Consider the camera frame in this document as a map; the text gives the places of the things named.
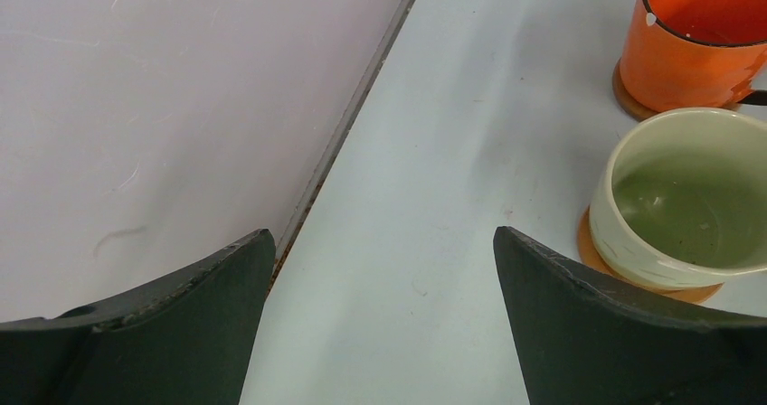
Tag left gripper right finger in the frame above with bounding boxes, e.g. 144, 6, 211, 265
493, 227, 766, 404

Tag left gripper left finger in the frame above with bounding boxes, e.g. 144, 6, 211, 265
1, 230, 276, 404

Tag light wood coaster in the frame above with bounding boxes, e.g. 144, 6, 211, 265
577, 209, 723, 305
612, 59, 754, 121

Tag light green mug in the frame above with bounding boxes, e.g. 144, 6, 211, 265
588, 108, 766, 289

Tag orange mug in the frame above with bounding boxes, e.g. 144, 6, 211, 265
620, 0, 766, 110

